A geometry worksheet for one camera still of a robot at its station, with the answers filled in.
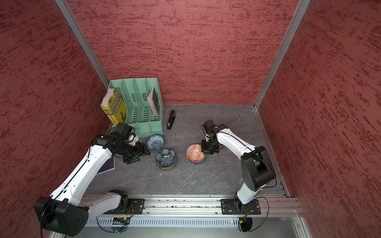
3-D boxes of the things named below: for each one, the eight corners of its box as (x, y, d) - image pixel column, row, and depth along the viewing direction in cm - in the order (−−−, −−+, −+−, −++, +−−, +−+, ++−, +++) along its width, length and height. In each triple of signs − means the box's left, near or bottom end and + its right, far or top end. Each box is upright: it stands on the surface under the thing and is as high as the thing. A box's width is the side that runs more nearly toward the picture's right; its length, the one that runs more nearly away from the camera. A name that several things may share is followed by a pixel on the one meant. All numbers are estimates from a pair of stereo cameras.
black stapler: (167, 129, 108) (166, 124, 104) (172, 114, 117) (171, 109, 113) (172, 129, 108) (172, 125, 104) (176, 114, 117) (175, 110, 113)
